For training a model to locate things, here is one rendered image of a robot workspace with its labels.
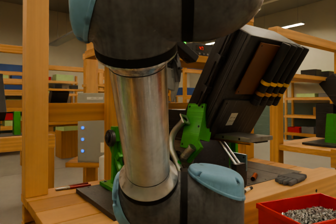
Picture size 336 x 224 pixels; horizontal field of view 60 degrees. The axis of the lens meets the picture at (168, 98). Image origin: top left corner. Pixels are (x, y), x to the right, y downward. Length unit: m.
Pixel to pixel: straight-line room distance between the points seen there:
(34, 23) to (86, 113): 0.48
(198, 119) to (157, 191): 0.79
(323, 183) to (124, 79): 1.41
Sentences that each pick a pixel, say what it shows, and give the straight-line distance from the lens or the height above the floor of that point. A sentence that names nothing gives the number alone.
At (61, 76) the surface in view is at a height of 2.16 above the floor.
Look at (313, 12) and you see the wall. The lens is 11.26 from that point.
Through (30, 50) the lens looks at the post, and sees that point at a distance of 1.36.
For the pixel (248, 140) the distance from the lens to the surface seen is 1.26.
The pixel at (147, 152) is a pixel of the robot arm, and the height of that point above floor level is 1.20.
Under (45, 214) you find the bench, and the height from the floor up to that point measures 0.88.
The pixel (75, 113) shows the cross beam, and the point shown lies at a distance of 1.49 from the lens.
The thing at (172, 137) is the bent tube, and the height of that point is 1.11.
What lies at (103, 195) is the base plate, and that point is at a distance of 1.27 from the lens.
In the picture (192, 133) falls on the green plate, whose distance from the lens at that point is 1.32.
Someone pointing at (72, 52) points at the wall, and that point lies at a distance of 11.74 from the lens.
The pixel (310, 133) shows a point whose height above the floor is 0.27.
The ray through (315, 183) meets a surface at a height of 0.89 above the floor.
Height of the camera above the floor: 1.28
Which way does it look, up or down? 1 degrees up
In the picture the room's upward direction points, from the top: straight up
